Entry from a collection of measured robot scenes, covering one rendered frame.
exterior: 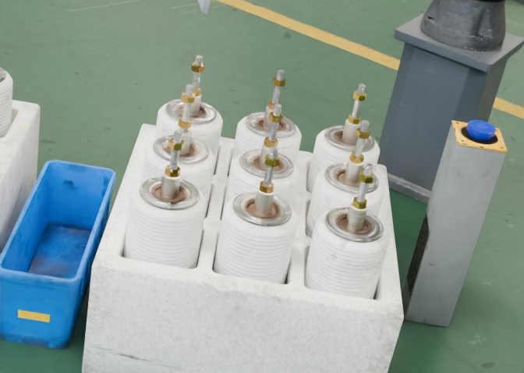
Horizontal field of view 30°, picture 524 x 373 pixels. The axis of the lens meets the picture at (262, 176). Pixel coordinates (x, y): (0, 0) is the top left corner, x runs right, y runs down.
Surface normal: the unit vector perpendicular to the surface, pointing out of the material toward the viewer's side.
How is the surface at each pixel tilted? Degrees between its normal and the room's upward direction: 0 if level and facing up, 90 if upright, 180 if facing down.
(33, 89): 0
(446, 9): 73
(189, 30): 0
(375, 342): 90
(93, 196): 88
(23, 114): 0
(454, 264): 90
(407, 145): 90
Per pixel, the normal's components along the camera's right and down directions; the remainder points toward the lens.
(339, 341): -0.05, 0.49
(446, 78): -0.52, 0.35
